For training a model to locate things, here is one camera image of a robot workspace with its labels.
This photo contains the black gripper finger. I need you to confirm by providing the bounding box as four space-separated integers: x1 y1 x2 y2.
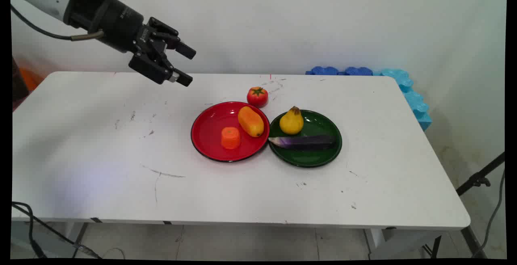
149 17 197 60
128 53 193 87

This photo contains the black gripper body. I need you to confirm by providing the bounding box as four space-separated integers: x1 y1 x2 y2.
95 0 167 61

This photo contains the purple toy eggplant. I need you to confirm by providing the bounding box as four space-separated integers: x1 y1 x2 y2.
268 135 336 151

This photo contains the red round plate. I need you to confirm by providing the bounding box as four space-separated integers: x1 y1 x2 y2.
191 101 270 163

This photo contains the red toy tomato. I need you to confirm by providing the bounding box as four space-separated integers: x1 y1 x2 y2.
247 86 269 108

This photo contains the orange toy mango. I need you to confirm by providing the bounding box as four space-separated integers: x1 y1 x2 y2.
237 106 265 138

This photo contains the orange toy carrot piece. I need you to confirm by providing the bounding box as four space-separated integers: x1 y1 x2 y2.
221 127 241 150

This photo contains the orange and dark object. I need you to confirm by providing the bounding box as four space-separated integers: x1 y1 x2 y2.
11 56 44 111

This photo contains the yellow toy pear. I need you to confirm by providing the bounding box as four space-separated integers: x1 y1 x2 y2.
279 106 304 135

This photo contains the dark blue foam mat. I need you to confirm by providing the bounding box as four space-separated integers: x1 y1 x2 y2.
343 66 374 76
305 66 340 76

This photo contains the green round plate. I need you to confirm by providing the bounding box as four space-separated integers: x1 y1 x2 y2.
269 109 343 168

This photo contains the black table leg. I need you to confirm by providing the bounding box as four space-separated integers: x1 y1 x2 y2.
72 222 89 258

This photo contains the light blue foam mat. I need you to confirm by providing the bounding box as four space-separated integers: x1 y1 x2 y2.
374 68 433 132

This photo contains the white table leg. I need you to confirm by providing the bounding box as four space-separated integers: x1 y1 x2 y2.
364 228 441 260

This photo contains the black tripod stand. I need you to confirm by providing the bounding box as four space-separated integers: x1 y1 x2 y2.
424 151 506 259

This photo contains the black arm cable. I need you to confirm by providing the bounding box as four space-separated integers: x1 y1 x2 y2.
10 4 105 42

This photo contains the black cable with connector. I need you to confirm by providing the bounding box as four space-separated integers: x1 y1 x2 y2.
11 202 102 259

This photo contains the grey hanging cable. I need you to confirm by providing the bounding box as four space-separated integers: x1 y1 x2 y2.
472 170 506 259

